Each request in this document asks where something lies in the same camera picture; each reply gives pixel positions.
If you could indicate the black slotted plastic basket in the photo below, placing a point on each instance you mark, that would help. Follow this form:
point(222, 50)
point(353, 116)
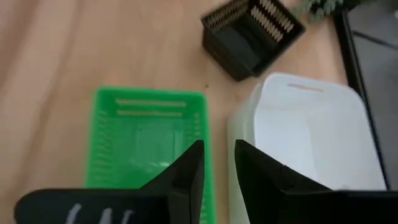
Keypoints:
point(248, 43)

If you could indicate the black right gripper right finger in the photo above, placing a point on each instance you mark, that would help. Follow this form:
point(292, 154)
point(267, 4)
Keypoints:
point(280, 202)

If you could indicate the white plastic basket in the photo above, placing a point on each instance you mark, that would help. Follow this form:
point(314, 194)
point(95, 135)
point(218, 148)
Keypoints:
point(311, 130)

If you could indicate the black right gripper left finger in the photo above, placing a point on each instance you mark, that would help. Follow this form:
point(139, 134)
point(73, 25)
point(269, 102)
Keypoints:
point(155, 205)

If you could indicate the black aluminium table frame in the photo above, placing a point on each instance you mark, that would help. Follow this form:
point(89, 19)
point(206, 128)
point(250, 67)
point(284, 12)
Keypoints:
point(357, 84)

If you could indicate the green slotted plastic basket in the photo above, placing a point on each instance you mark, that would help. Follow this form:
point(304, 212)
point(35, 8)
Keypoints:
point(146, 140)
point(99, 140)

